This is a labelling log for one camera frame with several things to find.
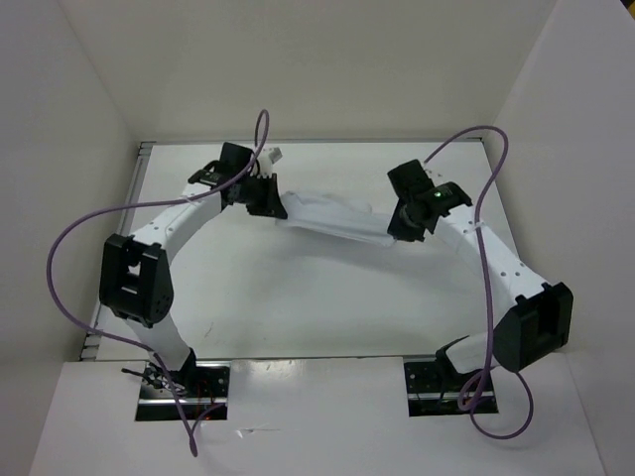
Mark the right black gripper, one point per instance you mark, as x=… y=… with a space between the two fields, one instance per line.
x=400 y=232

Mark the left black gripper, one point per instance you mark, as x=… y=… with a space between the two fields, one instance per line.
x=270 y=205

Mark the white skirt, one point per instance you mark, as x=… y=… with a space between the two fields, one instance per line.
x=337 y=216

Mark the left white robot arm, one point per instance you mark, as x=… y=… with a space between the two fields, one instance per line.
x=136 y=282

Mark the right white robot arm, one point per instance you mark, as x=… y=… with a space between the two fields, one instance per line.
x=531 y=317

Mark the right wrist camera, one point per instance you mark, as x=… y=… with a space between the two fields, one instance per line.
x=410 y=180

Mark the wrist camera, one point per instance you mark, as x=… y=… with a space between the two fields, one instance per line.
x=410 y=180
x=234 y=158

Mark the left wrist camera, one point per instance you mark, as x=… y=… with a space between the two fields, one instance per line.
x=234 y=158

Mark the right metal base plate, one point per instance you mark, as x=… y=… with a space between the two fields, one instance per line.
x=431 y=393

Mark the metal base plate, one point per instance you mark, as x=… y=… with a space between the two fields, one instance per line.
x=431 y=393
x=206 y=399

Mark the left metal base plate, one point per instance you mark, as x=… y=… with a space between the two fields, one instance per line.
x=206 y=399

